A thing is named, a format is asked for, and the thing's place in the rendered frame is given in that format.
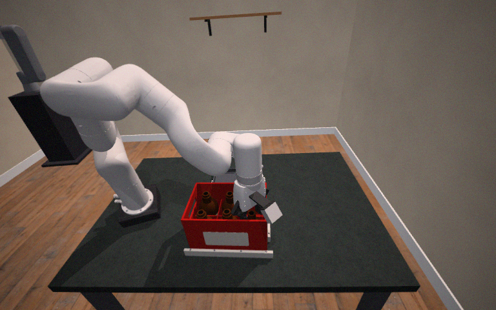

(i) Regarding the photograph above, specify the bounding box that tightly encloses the red divided crate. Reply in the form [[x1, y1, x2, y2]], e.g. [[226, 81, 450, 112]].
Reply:
[[186, 183, 267, 251]]

